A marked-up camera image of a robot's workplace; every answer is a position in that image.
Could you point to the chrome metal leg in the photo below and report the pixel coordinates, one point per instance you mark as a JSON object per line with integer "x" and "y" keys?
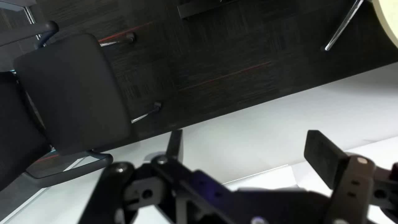
{"x": 342, "y": 26}

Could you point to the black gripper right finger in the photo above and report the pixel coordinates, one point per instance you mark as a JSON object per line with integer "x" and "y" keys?
{"x": 327, "y": 156}

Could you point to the black office chair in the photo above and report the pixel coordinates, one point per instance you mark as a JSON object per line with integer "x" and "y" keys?
{"x": 75, "y": 90}

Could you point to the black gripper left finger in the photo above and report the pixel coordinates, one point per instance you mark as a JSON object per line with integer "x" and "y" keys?
{"x": 187, "y": 186}

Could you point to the dark chair with grey base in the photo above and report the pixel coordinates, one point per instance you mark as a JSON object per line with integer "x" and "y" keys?
{"x": 16, "y": 132}

